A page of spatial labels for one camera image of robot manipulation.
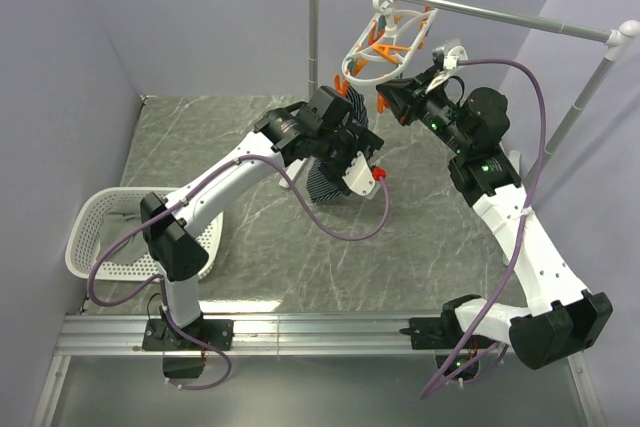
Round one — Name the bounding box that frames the navy striped underwear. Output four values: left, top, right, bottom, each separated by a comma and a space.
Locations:
306, 85, 369, 204

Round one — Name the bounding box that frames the white oval clip hanger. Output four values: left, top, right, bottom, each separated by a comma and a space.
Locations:
334, 0, 438, 95

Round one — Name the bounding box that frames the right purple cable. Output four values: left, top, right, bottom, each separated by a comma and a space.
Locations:
419, 57, 547, 401

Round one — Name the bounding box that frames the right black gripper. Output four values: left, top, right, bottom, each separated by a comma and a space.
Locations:
378, 65, 472, 156

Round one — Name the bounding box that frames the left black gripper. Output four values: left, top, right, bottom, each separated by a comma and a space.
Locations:
314, 121, 384, 196

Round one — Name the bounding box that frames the aluminium mounting rail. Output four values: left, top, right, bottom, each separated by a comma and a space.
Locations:
54, 310, 526, 358

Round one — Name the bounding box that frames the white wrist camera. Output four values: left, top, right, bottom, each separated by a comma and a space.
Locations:
341, 151, 389, 200
426, 38, 469, 93

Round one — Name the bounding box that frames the white metal drying rack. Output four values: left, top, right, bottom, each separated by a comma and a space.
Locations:
307, 0, 639, 167

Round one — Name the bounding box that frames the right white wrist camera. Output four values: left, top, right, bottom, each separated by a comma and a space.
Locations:
426, 38, 469, 93

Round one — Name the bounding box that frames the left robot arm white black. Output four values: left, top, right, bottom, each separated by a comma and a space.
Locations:
140, 86, 384, 349

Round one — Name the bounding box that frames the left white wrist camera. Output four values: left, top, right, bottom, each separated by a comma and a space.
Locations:
341, 151, 389, 200

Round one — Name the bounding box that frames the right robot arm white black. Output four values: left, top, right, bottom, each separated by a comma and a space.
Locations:
376, 67, 613, 370

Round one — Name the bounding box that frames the grey cloth in basket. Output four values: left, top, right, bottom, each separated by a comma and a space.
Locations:
98, 203, 147, 265

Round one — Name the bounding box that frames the white perforated laundry basket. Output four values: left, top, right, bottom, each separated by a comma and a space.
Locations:
65, 186, 224, 283

